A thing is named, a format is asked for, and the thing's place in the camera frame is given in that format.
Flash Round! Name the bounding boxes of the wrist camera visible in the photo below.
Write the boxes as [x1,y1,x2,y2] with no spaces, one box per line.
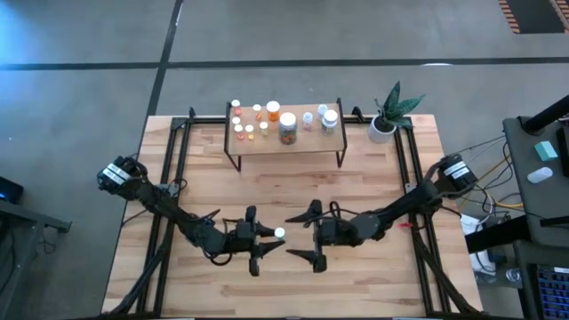
[235,220,254,244]
[320,220,341,245]

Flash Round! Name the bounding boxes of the white power adapter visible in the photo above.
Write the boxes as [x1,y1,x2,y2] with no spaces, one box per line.
[470,251,497,275]
[460,212,484,236]

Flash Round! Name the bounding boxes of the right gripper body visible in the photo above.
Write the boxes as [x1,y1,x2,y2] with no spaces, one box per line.
[313,217,357,273]

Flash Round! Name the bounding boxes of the gray side cart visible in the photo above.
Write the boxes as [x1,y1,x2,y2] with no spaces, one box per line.
[501,116,569,250]

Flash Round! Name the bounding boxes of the green snake plant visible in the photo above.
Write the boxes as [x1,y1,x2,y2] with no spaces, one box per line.
[373,80,427,130]

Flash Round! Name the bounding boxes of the white oblong object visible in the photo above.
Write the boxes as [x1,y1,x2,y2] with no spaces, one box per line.
[526,166,555,185]

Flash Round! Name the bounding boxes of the wooden shelf black metal legs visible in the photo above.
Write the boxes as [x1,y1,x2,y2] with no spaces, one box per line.
[223,97,349,173]

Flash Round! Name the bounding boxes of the black device blue light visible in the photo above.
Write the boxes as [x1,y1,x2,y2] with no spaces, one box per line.
[0,176,24,204]

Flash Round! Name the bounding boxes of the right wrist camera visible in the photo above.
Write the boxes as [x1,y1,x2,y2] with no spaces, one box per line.
[320,220,341,245]

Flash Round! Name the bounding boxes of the black pole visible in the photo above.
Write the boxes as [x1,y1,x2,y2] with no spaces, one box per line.
[520,93,569,135]

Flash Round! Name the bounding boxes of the wide orange pill bottle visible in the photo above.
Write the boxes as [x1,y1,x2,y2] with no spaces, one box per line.
[265,100,282,123]

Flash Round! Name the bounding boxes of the yellow cable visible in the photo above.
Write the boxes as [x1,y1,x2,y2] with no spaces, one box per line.
[460,155,525,210]

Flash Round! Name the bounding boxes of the blue lit keyboard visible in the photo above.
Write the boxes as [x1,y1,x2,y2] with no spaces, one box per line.
[535,264,569,320]

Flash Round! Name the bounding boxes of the black aluminium table frame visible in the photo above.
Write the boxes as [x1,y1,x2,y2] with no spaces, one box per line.
[106,106,485,319]

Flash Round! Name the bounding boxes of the white plant pot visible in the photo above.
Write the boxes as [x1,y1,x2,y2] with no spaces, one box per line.
[367,114,398,145]

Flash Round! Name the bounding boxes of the black mat striped border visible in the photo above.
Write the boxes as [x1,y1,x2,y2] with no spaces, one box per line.
[497,0,569,35]

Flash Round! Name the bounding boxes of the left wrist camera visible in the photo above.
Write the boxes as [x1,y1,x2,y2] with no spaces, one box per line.
[235,220,254,244]

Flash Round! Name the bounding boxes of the black device on cart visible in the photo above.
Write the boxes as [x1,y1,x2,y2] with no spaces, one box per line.
[556,126,569,179]

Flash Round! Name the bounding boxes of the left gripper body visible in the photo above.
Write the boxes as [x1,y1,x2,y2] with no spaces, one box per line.
[233,204,261,277]

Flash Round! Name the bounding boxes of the large clear gummy jar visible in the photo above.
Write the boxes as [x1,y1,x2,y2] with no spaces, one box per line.
[277,111,299,146]

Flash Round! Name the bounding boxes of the large white labelled bottle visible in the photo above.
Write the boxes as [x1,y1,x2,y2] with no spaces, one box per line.
[320,108,340,137]

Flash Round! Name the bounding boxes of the gray metal stand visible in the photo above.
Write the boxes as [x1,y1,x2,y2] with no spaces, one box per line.
[0,199,73,320]

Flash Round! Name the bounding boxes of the teal box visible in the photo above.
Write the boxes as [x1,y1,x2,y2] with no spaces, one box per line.
[533,140,559,163]

